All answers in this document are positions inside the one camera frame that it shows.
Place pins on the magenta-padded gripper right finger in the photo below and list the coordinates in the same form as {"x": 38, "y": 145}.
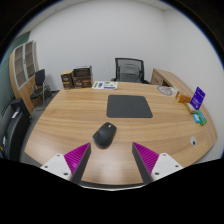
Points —
{"x": 147, "y": 159}

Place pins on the green packet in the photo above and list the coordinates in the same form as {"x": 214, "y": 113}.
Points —
{"x": 202, "y": 118}

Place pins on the black leather office chair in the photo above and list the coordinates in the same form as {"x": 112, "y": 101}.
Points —
{"x": 15, "y": 133}

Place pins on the purple sign card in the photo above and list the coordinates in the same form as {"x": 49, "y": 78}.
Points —
{"x": 198, "y": 97}

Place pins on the grey backpack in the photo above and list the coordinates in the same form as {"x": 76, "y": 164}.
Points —
{"x": 129, "y": 73}

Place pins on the black visitor chair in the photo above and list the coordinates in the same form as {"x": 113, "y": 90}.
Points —
{"x": 40, "y": 78}

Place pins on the wooden side desk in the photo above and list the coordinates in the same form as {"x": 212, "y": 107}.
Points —
{"x": 168, "y": 77}

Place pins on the black mesh office chair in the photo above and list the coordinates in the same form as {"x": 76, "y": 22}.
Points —
{"x": 130, "y": 61}

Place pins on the pale yellow small box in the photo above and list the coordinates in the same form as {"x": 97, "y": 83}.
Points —
{"x": 190, "y": 108}

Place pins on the wooden shelf unit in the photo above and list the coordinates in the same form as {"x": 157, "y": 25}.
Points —
{"x": 21, "y": 71}

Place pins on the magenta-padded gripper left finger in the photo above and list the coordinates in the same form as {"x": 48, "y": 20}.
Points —
{"x": 76, "y": 159}

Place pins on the white printed sheet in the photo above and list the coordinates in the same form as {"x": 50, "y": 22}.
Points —
{"x": 104, "y": 85}

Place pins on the black computer mouse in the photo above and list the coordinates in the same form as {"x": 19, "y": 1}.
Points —
{"x": 104, "y": 134}

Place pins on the large dark brown box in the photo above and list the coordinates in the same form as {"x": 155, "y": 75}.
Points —
{"x": 82, "y": 77}

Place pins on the dark grey mouse pad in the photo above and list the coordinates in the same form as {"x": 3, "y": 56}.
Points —
{"x": 129, "y": 106}

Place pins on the small brown cardboard box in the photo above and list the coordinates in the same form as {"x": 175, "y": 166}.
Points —
{"x": 67, "y": 80}

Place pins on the orange-brown small box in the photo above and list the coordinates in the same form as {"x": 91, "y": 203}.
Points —
{"x": 182, "y": 97}

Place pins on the blue packet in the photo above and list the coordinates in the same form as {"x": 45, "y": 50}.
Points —
{"x": 196, "y": 118}

